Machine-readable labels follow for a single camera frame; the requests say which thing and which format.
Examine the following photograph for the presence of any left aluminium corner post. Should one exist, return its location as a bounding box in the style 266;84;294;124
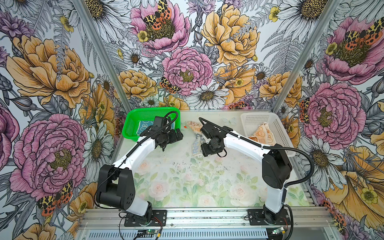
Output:
74;1;133;113

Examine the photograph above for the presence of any aluminium corner post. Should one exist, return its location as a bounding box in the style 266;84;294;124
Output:
272;0;341;113
74;1;133;113

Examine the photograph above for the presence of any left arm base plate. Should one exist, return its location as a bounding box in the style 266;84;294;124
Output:
124;210;168;227

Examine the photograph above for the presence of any blue bunny pattern towel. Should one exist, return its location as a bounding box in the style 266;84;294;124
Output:
137;121;154;136

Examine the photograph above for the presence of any aluminium front rail frame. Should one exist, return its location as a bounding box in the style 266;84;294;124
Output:
76;207;342;240

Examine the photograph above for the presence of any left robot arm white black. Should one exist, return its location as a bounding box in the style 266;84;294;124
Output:
95;111;183;225

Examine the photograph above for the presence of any green plastic basket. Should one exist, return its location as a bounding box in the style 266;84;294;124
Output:
122;107;181;141

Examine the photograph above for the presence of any right aluminium corner post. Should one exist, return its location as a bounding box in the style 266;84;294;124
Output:
272;0;341;113

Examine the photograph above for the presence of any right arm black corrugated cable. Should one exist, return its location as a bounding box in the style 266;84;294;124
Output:
198;116;315;240

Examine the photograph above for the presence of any striped rabbit text towel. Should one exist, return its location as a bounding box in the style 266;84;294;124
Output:
184;121;206;158

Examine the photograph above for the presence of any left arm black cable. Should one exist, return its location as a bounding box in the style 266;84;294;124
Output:
93;110;179;211

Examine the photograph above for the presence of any small green circuit board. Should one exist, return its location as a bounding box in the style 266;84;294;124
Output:
272;227;286;235

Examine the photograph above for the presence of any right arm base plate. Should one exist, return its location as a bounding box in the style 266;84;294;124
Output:
247;208;291;226

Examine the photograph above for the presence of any white plastic basket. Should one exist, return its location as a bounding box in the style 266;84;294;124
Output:
241;112;294;148

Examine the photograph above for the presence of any orange pink patterned towel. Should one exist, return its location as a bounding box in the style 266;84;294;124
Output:
249;123;277;146

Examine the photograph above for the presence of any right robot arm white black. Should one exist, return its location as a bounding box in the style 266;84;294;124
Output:
201;123;293;225

